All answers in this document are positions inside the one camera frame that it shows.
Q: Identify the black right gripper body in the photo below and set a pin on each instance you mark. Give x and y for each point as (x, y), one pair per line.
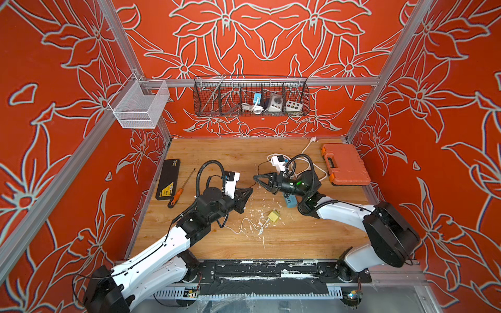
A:
(288, 186)

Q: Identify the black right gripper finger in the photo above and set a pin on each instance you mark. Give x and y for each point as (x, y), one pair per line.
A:
(265, 178)
(269, 186)

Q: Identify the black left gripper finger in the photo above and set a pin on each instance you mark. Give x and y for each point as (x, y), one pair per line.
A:
(240, 203)
(243, 193)

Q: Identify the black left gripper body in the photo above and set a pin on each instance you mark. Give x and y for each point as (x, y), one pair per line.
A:
(226, 206)

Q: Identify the blue usb charger hub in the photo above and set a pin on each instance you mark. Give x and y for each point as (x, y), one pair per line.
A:
(291, 200)

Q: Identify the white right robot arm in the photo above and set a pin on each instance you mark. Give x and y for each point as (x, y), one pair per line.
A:
(392, 239)

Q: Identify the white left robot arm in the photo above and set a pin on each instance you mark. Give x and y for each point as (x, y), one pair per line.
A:
(167, 261)

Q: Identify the yellow plug adapter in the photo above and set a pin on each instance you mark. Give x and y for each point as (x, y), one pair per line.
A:
(274, 216)

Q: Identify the orange plastic tool case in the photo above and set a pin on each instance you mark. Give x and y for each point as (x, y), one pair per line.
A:
(344, 165)

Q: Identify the black flat tool case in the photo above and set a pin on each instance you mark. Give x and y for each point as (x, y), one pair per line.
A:
(167, 186)

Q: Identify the white socket cube in basket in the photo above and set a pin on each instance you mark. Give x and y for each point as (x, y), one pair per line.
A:
(294, 108)

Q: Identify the white power strip in basket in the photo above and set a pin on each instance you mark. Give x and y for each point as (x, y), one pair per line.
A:
(274, 104)

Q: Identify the blue box in basket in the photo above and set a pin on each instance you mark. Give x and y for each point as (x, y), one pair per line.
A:
(257, 99)

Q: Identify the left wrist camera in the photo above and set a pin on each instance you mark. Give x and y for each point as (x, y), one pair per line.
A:
(231, 179)

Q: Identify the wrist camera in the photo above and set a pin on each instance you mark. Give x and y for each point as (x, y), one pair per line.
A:
(279, 162)
(231, 179)

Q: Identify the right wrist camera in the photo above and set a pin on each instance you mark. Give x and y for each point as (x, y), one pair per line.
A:
(279, 162)

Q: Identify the orange handled screwdriver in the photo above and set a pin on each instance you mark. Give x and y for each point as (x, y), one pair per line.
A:
(178, 194)

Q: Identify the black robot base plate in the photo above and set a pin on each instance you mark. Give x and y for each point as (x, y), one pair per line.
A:
(268, 277)

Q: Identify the black wire wall basket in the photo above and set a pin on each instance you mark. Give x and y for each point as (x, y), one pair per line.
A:
(228, 95)

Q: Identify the clear plastic wall bin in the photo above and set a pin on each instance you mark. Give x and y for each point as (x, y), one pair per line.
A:
(134, 109)

